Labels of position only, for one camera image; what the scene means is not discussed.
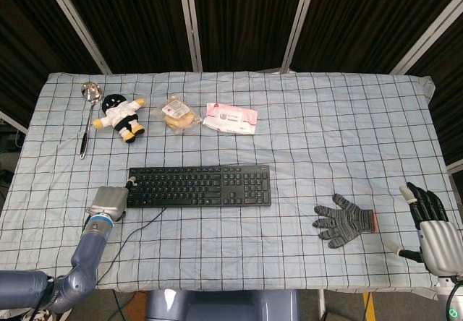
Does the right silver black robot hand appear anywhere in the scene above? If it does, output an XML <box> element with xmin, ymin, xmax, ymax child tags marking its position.
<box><xmin>383</xmin><ymin>181</ymin><xmax>463</xmax><ymax>277</ymax></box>

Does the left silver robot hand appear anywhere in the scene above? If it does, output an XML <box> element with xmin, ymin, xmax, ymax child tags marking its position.
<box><xmin>86</xmin><ymin>176</ymin><xmax>139</xmax><ymax>223</ymax></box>

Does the black computer keyboard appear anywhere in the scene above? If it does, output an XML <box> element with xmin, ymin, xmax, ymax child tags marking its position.
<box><xmin>126</xmin><ymin>164</ymin><xmax>272</xmax><ymax>210</ymax></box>

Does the black white plush toy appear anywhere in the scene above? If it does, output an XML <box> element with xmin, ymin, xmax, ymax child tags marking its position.
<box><xmin>92</xmin><ymin>95</ymin><xmax>148</xmax><ymax>144</ymax></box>

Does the grey knitted work glove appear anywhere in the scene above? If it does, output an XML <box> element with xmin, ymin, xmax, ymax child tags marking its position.
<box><xmin>313</xmin><ymin>193</ymin><xmax>379</xmax><ymax>249</ymax></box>

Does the bread in clear bag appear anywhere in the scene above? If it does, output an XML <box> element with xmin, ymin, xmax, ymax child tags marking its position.
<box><xmin>157</xmin><ymin>95</ymin><xmax>203</xmax><ymax>136</ymax></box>

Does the white table leg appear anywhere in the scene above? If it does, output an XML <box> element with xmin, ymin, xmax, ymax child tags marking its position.
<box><xmin>317</xmin><ymin>288</ymin><xmax>328</xmax><ymax>321</ymax></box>

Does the pink white wet wipes pack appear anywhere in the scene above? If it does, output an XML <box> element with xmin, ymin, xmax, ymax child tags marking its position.
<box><xmin>201</xmin><ymin>102</ymin><xmax>259</xmax><ymax>136</ymax></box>

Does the dark folding screen panel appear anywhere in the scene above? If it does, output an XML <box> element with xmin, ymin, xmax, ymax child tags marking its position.
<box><xmin>0</xmin><ymin>0</ymin><xmax>106</xmax><ymax>134</ymax></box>
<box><xmin>397</xmin><ymin>20</ymin><xmax>463</xmax><ymax>172</ymax></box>
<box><xmin>184</xmin><ymin>0</ymin><xmax>312</xmax><ymax>74</ymax></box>
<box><xmin>289</xmin><ymin>0</ymin><xmax>463</xmax><ymax>74</ymax></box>
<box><xmin>46</xmin><ymin>0</ymin><xmax>200</xmax><ymax>74</ymax></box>

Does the blue-grey robot torso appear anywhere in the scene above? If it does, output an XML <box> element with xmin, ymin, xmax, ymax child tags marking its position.
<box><xmin>146</xmin><ymin>288</ymin><xmax>301</xmax><ymax>321</ymax></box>

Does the blue checked tablecloth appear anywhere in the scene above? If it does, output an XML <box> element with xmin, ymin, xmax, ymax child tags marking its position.
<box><xmin>0</xmin><ymin>70</ymin><xmax>450</xmax><ymax>294</ymax></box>

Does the black keyboard cable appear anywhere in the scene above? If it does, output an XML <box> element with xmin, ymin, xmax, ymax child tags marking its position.
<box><xmin>94</xmin><ymin>207</ymin><xmax>168</xmax><ymax>286</ymax></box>

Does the steel ladle black handle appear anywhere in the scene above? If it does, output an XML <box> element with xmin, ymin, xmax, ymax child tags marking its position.
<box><xmin>79</xmin><ymin>81</ymin><xmax>103</xmax><ymax>161</ymax></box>

